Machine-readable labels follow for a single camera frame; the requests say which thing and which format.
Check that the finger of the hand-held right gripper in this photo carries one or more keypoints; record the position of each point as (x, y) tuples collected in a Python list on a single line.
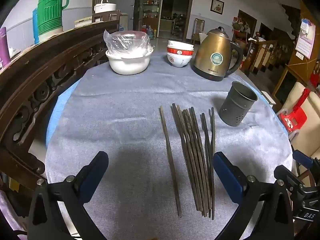
[(287, 176), (302, 158)]

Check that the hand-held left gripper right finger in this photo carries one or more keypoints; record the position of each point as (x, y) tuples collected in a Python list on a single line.
[(225, 172)]

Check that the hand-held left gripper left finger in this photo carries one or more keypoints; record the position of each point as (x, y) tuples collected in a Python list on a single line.
[(96, 170)]

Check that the group of dark chopsticks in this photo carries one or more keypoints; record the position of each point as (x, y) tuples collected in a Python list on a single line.
[(197, 180)]

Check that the dark wooden chopstick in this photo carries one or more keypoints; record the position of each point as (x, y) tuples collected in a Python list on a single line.
[(170, 160)]

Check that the grey perforated utensil holder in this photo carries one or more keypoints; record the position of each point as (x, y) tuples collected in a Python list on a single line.
[(236, 105)]

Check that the cream padded chair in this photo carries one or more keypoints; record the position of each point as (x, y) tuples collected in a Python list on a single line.
[(303, 135)]

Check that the red plastic stool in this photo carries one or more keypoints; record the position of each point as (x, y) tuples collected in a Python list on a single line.
[(293, 120)]

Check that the grey blue tablecloth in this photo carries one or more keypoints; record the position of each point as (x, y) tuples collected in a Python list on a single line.
[(112, 117)]

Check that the blue table cover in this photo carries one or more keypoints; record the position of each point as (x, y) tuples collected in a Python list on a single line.
[(58, 105)]

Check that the purple patterned cloth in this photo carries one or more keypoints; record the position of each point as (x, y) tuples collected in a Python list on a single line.
[(10, 217)]

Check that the white plastic basin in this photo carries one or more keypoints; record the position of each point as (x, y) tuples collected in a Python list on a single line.
[(127, 64)]

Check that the wooden stair railing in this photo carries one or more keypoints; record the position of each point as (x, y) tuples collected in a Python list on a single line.
[(265, 52)]

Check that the brass electric kettle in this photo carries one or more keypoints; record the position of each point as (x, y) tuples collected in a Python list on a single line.
[(212, 55)]

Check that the red rimmed white bowl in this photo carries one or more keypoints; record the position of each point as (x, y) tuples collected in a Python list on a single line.
[(179, 61), (180, 47)]

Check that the carved wooden backrest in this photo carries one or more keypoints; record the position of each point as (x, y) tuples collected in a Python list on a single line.
[(37, 62)]

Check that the clear plastic bag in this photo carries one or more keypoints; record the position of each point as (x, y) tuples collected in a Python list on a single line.
[(125, 41)]

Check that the wooden dining chair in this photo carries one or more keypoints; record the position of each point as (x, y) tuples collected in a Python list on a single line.
[(198, 28)]

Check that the blue water jug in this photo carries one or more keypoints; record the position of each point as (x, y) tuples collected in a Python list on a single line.
[(151, 33)]

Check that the purple bottle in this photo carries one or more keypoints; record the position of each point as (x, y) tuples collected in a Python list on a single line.
[(4, 47)]

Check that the blue plastic jug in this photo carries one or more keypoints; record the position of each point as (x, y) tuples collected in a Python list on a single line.
[(35, 25)]

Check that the white lidded pot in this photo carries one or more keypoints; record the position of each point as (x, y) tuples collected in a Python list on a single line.
[(105, 6)]

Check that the green plastic thermos jug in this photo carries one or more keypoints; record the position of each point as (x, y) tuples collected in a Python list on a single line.
[(51, 10)]

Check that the glass display cabinet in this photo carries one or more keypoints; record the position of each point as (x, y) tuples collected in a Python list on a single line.
[(150, 7)]

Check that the grey refrigerator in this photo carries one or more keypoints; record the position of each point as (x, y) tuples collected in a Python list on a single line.
[(125, 0)]

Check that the wall calendar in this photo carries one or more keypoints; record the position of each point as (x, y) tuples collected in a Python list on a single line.
[(305, 40)]

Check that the brown wooden frame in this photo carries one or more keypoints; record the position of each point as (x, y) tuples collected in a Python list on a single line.
[(106, 17)]

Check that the framed wall picture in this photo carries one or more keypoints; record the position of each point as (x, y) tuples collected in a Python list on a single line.
[(217, 6)]

